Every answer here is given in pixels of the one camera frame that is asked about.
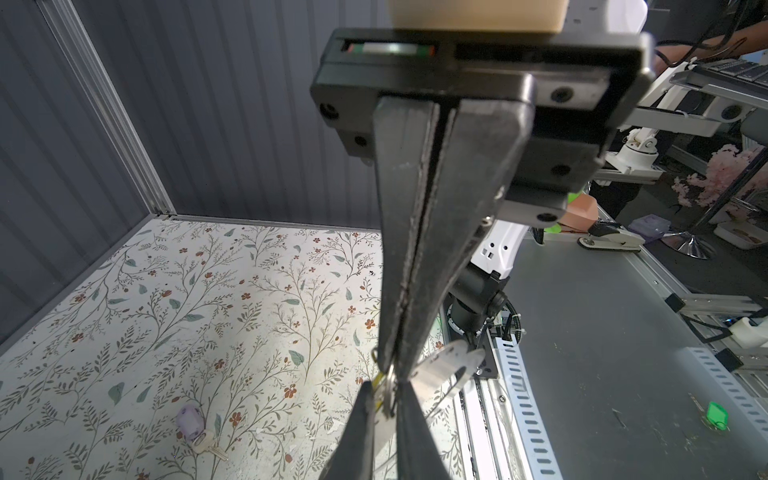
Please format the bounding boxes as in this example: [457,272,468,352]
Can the pink flowers bunch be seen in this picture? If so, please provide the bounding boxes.
[672,144,766,207]

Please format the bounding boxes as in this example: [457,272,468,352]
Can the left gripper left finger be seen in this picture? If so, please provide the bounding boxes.
[320,381,375,480]

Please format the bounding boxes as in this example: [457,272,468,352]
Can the white stapler on desk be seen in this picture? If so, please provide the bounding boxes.
[577,221,645,252]

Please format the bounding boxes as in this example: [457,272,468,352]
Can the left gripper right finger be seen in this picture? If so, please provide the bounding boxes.
[395,382,450,480]

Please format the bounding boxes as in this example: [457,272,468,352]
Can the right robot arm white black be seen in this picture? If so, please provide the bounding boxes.
[310,1,654,380]

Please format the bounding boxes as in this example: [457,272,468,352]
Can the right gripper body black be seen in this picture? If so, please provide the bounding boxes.
[310,29,654,227]

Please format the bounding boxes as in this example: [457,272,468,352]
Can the purple key tag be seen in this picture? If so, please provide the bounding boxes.
[176,404,206,443]

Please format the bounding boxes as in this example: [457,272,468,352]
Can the yellow key tag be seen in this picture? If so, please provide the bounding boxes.
[371,372,386,398]

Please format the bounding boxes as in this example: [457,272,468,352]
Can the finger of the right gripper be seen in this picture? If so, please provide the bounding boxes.
[372,97,439,372]
[395,99,535,380]

